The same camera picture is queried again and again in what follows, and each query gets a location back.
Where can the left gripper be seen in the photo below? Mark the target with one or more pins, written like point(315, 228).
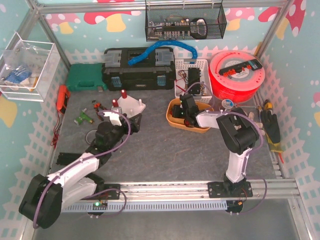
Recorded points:
point(135, 122)

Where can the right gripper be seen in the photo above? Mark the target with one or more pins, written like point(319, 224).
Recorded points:
point(176, 111)

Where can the white four-peg base plate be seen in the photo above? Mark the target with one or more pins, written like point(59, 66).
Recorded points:
point(129, 106)

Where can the brown tape roll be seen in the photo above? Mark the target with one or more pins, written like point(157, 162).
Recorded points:
point(90, 136)

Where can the orange black pliers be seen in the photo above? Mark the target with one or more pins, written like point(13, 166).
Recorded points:
point(98, 106)

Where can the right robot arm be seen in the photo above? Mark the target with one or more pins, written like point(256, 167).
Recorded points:
point(239, 134)

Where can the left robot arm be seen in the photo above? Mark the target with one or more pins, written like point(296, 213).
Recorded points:
point(44, 212)

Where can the black plate in basket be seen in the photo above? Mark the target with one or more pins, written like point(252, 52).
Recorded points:
point(193, 76)

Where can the black toolbox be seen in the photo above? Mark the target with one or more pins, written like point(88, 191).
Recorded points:
point(156, 72)

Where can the white perforated basket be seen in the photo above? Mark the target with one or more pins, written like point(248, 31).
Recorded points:
point(180, 82)

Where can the small solder spool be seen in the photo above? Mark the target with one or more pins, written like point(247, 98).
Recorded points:
point(226, 105)

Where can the green brass fitting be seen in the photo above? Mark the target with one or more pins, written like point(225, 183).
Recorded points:
point(83, 117)

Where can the red filament spool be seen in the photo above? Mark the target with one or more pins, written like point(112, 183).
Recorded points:
point(239, 87)

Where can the green tool case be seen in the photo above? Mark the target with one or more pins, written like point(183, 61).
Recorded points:
point(85, 77)

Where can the white work glove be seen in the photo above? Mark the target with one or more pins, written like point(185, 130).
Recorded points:
point(259, 124)

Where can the orange multimeter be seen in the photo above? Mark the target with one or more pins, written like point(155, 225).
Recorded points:
point(62, 99)

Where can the yellow black screwdriver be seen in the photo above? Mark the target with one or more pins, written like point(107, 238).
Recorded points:
point(267, 105)

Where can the black connector strip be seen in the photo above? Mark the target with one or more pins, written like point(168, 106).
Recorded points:
point(252, 64)

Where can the black yellow glove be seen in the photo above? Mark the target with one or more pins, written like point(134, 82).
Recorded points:
point(271, 127)

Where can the blue white glove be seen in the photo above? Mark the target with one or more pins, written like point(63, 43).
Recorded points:
point(19, 76)

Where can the black wire mesh basket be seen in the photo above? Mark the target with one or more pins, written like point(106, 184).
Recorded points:
point(184, 20)

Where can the clear acrylic wall box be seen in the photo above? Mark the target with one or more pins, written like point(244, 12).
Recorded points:
point(41, 57)

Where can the aluminium front rail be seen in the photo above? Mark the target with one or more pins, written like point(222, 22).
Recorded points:
point(165, 192)

